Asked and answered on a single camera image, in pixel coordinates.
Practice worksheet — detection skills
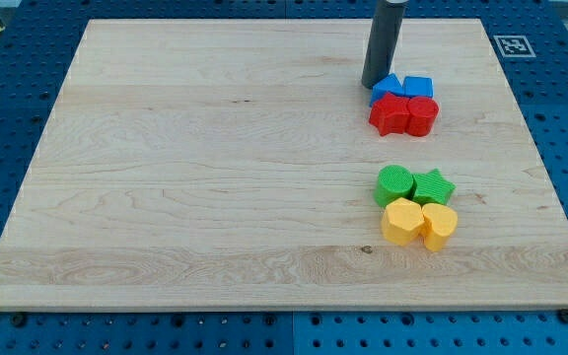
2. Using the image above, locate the black bolt front right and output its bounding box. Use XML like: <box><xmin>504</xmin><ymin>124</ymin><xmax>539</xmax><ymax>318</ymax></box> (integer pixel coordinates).
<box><xmin>556</xmin><ymin>309</ymin><xmax>568</xmax><ymax>324</ymax></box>

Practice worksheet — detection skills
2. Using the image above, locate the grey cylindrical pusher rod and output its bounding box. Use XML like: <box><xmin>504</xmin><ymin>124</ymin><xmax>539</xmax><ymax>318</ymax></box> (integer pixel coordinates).
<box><xmin>361</xmin><ymin>0</ymin><xmax>408</xmax><ymax>89</ymax></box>

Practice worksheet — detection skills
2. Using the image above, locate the yellow heart block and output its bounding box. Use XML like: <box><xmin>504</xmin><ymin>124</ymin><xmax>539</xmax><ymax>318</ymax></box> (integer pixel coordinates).
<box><xmin>421</xmin><ymin>203</ymin><xmax>459</xmax><ymax>251</ymax></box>

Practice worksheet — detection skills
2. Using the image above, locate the red cylinder block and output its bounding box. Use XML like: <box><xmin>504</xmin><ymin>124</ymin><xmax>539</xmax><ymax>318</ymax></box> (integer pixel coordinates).
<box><xmin>405</xmin><ymin>97</ymin><xmax>439</xmax><ymax>137</ymax></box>

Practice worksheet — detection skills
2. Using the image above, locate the black bolt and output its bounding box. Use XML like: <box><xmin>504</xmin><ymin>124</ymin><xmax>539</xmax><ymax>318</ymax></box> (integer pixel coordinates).
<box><xmin>9</xmin><ymin>313</ymin><xmax>28</xmax><ymax>328</ymax></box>
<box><xmin>556</xmin><ymin>309</ymin><xmax>568</xmax><ymax>324</ymax></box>

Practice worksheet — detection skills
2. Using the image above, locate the blue pentagon block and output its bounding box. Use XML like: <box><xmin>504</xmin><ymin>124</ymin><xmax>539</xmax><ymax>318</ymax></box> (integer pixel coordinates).
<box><xmin>369</xmin><ymin>73</ymin><xmax>404</xmax><ymax>107</ymax></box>

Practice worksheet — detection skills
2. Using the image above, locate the yellow hexagon block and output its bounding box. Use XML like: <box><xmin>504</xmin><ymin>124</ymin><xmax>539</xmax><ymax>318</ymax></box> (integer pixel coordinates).
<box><xmin>381</xmin><ymin>197</ymin><xmax>424</xmax><ymax>247</ymax></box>

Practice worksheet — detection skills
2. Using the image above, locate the light wooden board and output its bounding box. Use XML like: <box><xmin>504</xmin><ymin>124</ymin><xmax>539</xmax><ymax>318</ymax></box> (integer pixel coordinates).
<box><xmin>0</xmin><ymin>19</ymin><xmax>568</xmax><ymax>313</ymax></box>

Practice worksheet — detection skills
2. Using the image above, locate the red star block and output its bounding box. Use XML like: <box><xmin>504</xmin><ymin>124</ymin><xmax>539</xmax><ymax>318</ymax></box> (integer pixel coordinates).
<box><xmin>369</xmin><ymin>93</ymin><xmax>410</xmax><ymax>136</ymax></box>

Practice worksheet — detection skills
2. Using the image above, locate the white fiducial marker tag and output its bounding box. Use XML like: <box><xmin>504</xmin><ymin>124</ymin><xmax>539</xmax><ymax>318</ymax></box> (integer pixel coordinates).
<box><xmin>494</xmin><ymin>35</ymin><xmax>535</xmax><ymax>58</ymax></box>

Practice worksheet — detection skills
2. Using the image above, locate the blue cube block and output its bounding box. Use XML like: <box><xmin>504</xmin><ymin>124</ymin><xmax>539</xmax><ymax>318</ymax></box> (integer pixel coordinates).
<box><xmin>402</xmin><ymin>76</ymin><xmax>434</xmax><ymax>98</ymax></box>

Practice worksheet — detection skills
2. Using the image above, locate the green cylinder block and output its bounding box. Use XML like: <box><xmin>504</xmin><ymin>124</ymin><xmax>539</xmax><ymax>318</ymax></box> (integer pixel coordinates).
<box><xmin>373</xmin><ymin>165</ymin><xmax>414</xmax><ymax>208</ymax></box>

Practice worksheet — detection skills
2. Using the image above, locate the green star block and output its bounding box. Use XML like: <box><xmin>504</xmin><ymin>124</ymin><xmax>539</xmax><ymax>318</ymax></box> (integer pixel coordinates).
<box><xmin>411</xmin><ymin>169</ymin><xmax>456</xmax><ymax>205</ymax></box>

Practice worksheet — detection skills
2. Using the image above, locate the black bolt front left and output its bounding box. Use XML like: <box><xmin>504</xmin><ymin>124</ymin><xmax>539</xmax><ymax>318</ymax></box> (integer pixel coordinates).
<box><xmin>9</xmin><ymin>313</ymin><xmax>28</xmax><ymax>328</ymax></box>

